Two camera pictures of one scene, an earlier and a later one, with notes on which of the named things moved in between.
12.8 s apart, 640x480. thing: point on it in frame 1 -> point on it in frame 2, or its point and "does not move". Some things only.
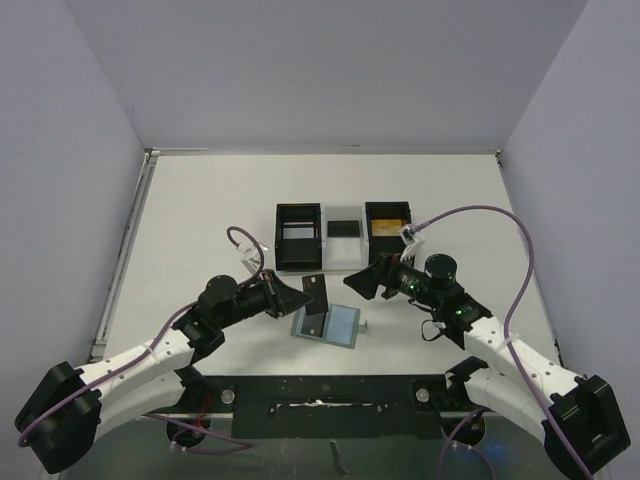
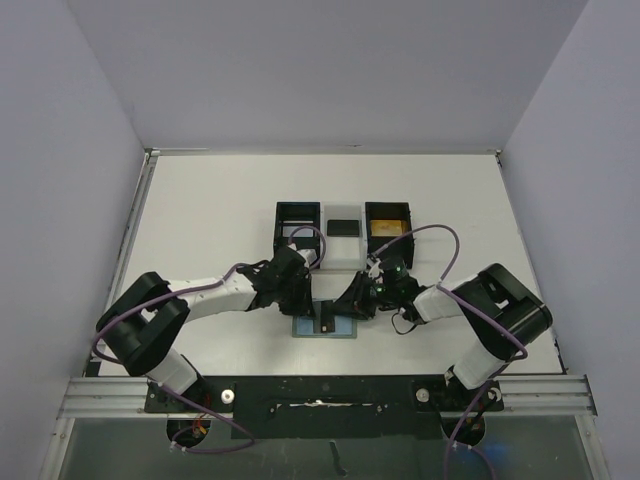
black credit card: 313,324 -> 327,316
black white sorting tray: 317,237 does not move
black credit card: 343,228 does not move
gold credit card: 385,227 does not move
